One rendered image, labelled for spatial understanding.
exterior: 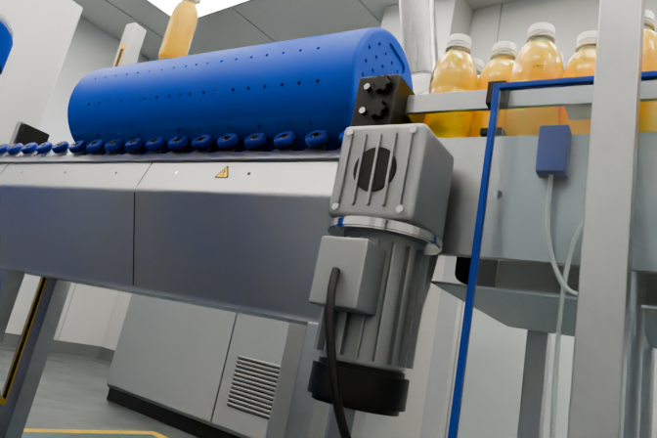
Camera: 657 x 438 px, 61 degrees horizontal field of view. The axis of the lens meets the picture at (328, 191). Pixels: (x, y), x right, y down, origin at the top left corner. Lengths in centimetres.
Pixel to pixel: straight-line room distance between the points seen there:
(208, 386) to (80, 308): 335
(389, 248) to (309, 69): 54
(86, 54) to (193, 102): 537
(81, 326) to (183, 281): 537
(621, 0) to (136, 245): 101
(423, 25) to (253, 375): 209
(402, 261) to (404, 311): 6
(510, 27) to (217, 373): 321
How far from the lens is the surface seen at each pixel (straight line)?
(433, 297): 165
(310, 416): 95
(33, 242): 161
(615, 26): 63
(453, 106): 83
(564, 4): 455
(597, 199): 55
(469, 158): 76
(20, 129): 202
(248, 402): 310
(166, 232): 121
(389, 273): 62
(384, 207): 63
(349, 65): 104
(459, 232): 73
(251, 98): 116
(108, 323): 667
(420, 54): 158
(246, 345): 316
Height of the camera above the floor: 59
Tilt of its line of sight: 16 degrees up
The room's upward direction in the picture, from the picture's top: 12 degrees clockwise
